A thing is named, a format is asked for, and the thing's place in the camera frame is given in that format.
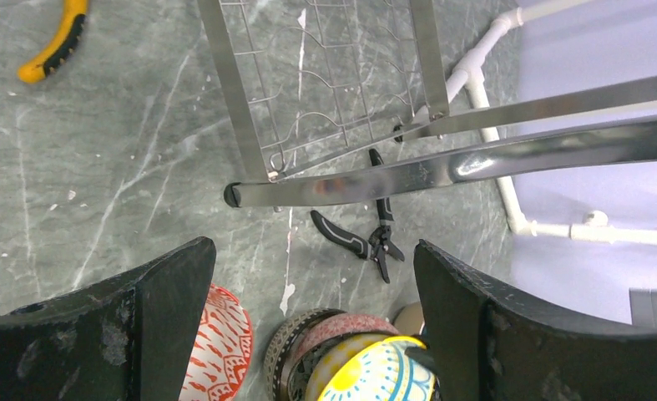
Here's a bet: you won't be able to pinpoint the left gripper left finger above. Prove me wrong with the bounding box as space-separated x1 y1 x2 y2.
0 236 216 400

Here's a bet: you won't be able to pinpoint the yellow teal patterned bowl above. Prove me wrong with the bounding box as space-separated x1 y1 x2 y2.
304 336 437 400

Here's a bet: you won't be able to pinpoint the red patterned bowl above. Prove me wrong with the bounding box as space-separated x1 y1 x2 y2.
179 285 254 401

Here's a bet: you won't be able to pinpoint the brown floral bowl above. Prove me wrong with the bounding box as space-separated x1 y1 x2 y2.
263 307 398 400

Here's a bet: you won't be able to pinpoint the black pliers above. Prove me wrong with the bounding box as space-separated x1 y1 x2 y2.
310 148 406 284

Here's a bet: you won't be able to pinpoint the white bowl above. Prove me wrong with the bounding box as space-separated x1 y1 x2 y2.
392 302 425 335

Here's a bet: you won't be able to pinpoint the yellow handled pliers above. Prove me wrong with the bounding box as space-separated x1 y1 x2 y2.
17 0 89 84

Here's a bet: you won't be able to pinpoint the steel dish rack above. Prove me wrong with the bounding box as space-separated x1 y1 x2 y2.
199 1 657 208

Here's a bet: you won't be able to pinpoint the white pipe frame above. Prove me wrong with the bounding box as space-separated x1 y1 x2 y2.
402 1 657 246

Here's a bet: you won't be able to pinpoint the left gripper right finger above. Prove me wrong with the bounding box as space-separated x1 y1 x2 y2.
413 241 657 400

